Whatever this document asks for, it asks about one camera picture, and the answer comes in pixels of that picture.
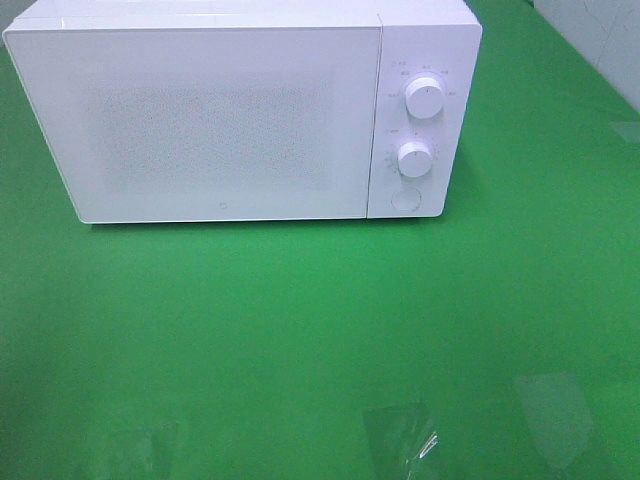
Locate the round microwave door button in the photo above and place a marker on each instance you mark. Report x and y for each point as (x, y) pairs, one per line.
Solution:
(406, 200)

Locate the white microwave knob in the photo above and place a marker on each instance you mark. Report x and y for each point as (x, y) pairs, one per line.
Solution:
(424, 96)
(414, 159)

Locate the white microwave door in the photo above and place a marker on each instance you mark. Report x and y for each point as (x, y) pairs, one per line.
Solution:
(189, 125)

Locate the white microwave oven body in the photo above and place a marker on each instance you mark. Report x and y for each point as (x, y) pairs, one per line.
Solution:
(417, 37)

